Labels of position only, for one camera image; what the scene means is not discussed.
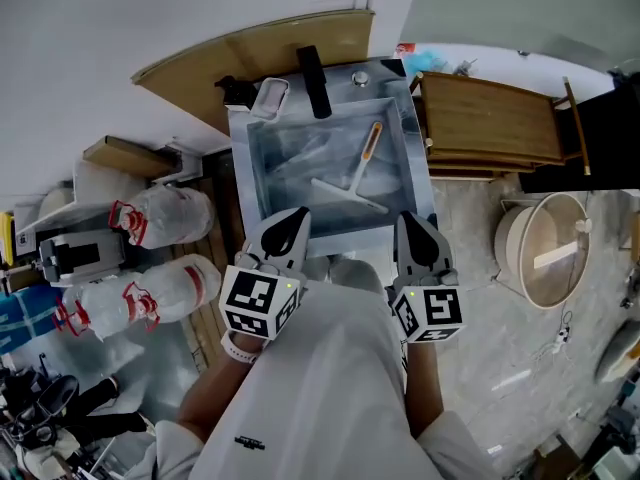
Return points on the wooden plank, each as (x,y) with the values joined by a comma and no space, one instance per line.
(125,158)

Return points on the stainless steel sink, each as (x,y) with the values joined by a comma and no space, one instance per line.
(280,168)

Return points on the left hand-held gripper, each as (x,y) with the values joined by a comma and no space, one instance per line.
(260,298)

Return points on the white shirt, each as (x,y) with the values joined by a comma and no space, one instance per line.
(325,393)

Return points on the round metal sink knob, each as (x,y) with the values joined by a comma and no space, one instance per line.
(360,78)

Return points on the blue plastic bag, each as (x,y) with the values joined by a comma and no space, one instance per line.
(425,63)

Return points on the brown wooden board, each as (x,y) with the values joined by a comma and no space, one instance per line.
(250,53)

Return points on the blue box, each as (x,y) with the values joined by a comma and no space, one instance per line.
(27,318)

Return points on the grey machine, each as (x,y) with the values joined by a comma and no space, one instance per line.
(80,258)

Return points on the person's right forearm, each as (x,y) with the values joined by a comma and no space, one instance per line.
(424,393)

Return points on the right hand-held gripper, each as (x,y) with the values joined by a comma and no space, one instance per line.
(430,308)

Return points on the wooden cabinet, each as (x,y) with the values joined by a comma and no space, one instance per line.
(490,123)

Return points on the white wristwatch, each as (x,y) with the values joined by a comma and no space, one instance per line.
(237,350)

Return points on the white soap dish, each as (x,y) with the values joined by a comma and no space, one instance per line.
(270,99)

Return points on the black table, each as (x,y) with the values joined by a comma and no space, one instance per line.
(600,138)

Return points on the black faucet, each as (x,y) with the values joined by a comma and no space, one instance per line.
(315,83)

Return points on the round beige tub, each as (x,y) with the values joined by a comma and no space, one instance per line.
(550,253)

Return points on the person's left forearm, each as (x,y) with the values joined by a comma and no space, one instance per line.
(215,393)

